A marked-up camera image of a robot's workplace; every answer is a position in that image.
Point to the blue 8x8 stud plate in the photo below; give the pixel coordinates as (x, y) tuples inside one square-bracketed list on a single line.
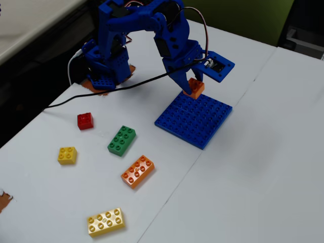
[(192, 119)]

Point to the yellow 2x4 block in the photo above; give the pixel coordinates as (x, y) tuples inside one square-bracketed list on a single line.
[(105, 222)]

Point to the orange 2x2 block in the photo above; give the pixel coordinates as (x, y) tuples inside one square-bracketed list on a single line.
[(196, 89)]

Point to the white background table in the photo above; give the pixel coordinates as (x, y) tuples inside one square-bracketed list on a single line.
[(25, 20)]

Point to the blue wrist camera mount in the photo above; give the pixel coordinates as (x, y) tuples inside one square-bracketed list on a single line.
[(224, 72)]

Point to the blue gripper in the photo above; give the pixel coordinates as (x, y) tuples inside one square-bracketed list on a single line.
[(180, 66)]

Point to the yellow 2x2 block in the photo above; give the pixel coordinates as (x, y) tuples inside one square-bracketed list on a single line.
[(67, 155)]

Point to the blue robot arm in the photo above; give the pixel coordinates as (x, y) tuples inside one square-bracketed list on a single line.
[(105, 25)]

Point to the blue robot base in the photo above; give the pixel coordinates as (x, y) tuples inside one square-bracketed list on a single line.
[(101, 82)]

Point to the orange 2x4 block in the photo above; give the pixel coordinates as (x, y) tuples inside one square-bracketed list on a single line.
[(136, 173)]

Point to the red 2x2 block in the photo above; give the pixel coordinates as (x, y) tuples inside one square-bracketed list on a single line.
[(85, 121)]

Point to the green 2x4 block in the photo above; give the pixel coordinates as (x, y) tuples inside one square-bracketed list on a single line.
[(121, 140)]

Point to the grey box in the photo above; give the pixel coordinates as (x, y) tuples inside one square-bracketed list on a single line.
[(303, 40)]

